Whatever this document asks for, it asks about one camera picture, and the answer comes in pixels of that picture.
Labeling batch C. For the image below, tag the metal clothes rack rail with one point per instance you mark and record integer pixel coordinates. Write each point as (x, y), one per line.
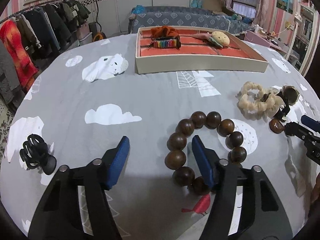
(29, 8)

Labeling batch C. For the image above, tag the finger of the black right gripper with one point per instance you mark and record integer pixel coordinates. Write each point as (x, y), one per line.
(295, 129)

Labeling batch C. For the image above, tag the dark hanging clothes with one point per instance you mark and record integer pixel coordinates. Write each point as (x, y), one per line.
(51, 28)

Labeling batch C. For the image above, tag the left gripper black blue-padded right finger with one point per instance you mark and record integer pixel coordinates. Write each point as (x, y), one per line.
(262, 213)

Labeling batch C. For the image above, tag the white framed standing mirror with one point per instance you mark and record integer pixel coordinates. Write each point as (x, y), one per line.
(305, 38)

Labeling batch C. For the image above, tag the cream fabric scrunchie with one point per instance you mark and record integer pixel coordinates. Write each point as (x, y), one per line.
(256, 99)

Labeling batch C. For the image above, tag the brown oval hair clip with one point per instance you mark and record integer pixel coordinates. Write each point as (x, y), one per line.
(276, 126)

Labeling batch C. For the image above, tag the bed with blue patterned cover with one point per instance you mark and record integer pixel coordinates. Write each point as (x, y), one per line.
(184, 16)

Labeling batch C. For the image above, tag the small black hair claw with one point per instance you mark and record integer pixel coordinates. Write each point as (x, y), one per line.
(35, 154)

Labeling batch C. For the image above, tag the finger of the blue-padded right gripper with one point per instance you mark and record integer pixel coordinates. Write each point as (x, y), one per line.
(310, 123)

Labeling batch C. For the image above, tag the plastic storage boxes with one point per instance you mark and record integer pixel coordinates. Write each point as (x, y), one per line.
(84, 35)

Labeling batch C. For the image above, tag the garment steamer on stand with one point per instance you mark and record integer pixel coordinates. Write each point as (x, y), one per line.
(100, 34)

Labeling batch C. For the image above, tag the burger plush hair clip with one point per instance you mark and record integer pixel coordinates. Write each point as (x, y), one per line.
(217, 38)

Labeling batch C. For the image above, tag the pink bedside desk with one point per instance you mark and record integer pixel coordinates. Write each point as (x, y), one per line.
(252, 37)

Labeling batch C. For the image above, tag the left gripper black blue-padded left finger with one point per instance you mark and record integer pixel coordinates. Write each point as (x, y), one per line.
(57, 215)

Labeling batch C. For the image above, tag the person's hand at right edge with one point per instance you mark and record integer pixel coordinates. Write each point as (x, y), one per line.
(316, 190)

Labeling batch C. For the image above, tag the colourful flower black hair claw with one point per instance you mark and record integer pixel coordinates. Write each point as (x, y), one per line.
(166, 42)

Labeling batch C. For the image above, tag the beige tray with red lining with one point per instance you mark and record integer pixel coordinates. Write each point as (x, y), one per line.
(195, 54)

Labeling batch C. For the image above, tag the grey coat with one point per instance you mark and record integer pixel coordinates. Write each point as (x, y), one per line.
(11, 90)

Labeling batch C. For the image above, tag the orange fabric scrunchie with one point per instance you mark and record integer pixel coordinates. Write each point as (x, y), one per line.
(164, 32)

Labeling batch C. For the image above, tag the red orange coat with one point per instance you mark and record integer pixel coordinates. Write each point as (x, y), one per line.
(25, 69)

